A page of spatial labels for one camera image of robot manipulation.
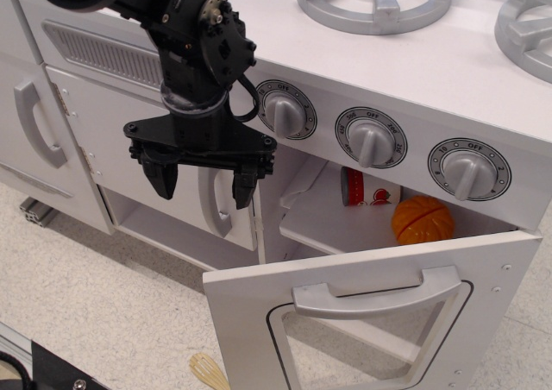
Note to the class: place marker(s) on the silver oven door handle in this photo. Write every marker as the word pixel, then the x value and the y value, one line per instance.
pixel 317 301

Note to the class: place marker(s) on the silver stove knob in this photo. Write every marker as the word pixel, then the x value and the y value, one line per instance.
pixel 371 137
pixel 469 170
pixel 286 110

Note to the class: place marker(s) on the silver burner grate right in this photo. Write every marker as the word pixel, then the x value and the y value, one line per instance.
pixel 520 40

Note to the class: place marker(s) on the white oven door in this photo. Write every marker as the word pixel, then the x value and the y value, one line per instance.
pixel 266 345

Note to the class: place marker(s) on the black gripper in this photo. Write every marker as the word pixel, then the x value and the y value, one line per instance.
pixel 216 139

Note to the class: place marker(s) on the silver left door handle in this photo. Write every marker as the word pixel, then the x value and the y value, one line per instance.
pixel 26 98

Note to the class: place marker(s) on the middle silver stove knob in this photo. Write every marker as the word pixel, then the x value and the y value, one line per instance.
pixel 371 137

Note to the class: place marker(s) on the silver burner grate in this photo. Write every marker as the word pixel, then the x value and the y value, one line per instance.
pixel 520 40
pixel 375 17

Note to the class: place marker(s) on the orange toy pumpkin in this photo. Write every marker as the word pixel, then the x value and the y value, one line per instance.
pixel 422 219

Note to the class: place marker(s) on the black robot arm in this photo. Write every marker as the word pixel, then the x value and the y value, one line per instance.
pixel 203 51

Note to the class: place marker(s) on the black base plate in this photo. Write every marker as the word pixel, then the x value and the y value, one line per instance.
pixel 26 364

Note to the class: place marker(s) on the right silver stove knob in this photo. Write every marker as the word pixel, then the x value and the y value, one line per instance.
pixel 469 170

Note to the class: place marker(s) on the white cabinet door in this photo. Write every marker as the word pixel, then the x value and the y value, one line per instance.
pixel 98 115
pixel 68 189

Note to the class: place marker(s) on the silver vent grille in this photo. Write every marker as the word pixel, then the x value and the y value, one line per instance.
pixel 103 54

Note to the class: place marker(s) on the silver burner grate centre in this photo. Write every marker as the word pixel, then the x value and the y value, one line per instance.
pixel 375 17

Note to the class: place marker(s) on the white toy kitchen stove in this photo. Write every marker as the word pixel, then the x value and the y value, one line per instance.
pixel 130 311

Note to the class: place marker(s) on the aluminium extrusion frame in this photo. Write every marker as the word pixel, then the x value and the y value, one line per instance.
pixel 38 213

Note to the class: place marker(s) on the left silver stove knob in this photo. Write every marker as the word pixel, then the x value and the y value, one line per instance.
pixel 286 110

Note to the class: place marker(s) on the white left cabinet door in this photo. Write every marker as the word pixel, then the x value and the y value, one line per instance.
pixel 68 189

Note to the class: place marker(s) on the wooden slotted spatula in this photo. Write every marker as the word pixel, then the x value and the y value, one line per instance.
pixel 208 372

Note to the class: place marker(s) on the silver cabinet door handle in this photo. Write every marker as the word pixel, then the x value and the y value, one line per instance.
pixel 218 223

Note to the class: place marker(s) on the red and white toy can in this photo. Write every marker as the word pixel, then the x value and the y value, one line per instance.
pixel 359 188

